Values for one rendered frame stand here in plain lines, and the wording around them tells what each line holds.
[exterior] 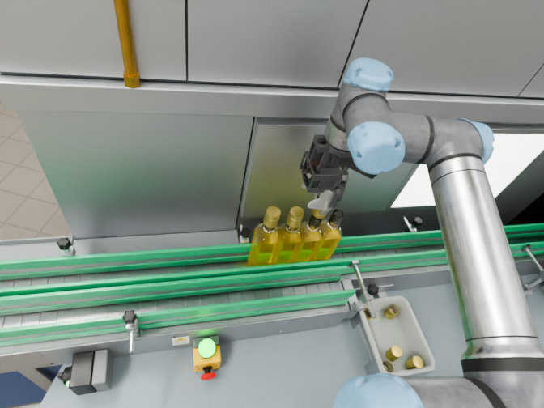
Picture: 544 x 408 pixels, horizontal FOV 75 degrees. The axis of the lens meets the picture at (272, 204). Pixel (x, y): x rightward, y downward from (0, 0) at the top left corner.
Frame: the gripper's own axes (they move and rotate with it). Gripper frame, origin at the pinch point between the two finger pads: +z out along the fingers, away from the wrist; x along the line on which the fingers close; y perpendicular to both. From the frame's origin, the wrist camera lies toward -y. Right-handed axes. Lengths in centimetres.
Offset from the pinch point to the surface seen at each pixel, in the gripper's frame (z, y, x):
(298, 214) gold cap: 2.4, 5.7, 0.9
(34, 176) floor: 120, 118, -124
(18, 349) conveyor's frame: 31, 70, 14
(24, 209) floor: 119, 118, -98
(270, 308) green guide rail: 27.5, 10.4, 13.3
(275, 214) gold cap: 2.4, 11.2, 0.5
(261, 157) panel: -3.6, 13.2, -12.2
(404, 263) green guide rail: 27.5, -35.2, 4.0
